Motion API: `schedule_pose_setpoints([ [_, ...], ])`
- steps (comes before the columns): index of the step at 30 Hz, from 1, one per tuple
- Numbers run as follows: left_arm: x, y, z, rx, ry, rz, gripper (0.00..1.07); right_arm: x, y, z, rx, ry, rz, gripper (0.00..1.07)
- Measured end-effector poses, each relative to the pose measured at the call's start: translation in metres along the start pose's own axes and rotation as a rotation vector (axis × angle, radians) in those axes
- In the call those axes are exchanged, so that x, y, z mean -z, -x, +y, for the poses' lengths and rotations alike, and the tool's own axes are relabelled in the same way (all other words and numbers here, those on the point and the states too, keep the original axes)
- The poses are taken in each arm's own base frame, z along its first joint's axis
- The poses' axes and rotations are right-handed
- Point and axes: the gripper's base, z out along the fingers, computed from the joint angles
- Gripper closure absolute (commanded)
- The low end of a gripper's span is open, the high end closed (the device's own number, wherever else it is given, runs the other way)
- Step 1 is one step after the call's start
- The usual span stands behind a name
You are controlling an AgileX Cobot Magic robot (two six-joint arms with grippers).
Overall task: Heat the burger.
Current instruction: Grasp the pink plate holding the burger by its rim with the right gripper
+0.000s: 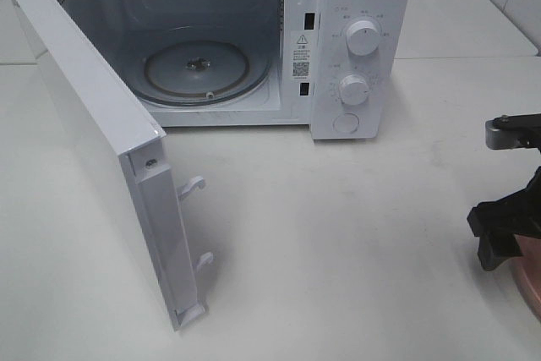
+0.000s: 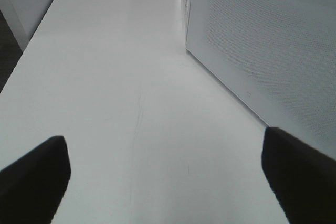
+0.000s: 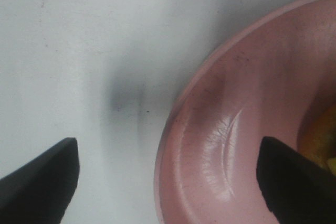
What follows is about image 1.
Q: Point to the glass microwave turntable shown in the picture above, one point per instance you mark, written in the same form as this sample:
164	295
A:
195	67

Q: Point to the white round knob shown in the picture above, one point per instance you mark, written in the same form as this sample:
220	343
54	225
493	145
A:
363	36
353	90

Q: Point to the white round door button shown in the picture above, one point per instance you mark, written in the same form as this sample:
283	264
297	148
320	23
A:
347	123

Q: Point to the upper white round knob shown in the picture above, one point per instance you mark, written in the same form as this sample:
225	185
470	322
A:
363	36

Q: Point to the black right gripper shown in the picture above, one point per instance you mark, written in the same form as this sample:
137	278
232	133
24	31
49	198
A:
517	213

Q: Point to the pink round plate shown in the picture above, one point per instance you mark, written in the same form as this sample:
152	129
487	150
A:
526	272

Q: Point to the white warning label sticker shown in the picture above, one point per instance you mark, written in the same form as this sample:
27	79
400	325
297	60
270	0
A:
301	47

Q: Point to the lower white round knob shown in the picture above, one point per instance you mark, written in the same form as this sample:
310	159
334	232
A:
353	90

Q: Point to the white microwave oven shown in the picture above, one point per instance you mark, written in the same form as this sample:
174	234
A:
323	64

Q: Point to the white microwave door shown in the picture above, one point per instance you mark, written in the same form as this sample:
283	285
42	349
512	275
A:
121	147

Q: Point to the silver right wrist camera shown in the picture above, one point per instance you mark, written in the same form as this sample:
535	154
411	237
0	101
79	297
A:
513	132

